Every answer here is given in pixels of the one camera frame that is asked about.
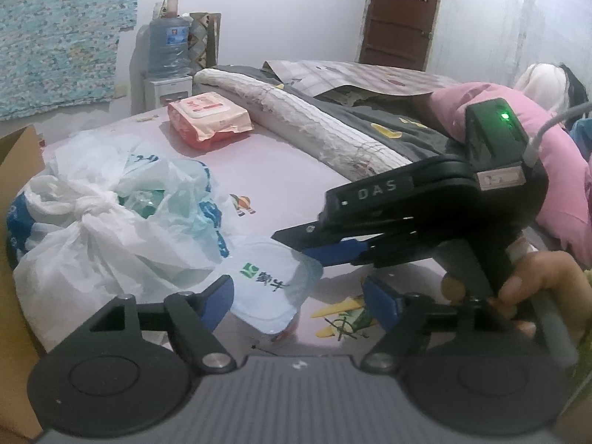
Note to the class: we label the person's right hand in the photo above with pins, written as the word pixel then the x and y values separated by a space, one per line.
pixel 545 277

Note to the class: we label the pink printed bed mat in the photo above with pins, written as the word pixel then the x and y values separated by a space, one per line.
pixel 286 171

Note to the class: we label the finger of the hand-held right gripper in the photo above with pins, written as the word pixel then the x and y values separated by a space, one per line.
pixel 300 233
pixel 337 252

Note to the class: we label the brown wooden door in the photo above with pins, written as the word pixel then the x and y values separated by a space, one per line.
pixel 400 14

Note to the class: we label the blue water bottle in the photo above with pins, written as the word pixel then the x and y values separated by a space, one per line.
pixel 169 48

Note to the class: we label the pink wet wipes pack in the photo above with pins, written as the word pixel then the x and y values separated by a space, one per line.
pixel 208 115

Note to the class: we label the grey and white quilt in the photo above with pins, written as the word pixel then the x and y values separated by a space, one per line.
pixel 296 111

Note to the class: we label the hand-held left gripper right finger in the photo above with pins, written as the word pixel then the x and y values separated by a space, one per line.
pixel 377 297

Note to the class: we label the white yogurt cup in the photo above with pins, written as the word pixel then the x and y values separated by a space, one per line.
pixel 273 282

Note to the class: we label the floral wall cloth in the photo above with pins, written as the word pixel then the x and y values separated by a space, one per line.
pixel 60 37

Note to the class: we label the white knotted plastic bag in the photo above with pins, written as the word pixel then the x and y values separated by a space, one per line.
pixel 92 249

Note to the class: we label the white garment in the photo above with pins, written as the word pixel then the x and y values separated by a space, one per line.
pixel 541 85

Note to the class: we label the small brown bottle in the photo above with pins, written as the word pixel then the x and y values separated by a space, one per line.
pixel 172 5

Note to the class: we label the pink blanket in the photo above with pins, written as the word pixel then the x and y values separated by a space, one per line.
pixel 559 185

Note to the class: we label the brown cardboard box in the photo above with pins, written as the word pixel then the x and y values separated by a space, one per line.
pixel 18 148

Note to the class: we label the folded patterned bag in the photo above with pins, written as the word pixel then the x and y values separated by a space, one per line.
pixel 203 39

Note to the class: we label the translucent plastic bag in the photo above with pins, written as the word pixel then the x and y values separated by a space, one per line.
pixel 185 180

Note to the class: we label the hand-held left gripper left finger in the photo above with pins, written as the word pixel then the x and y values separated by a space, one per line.
pixel 222 297

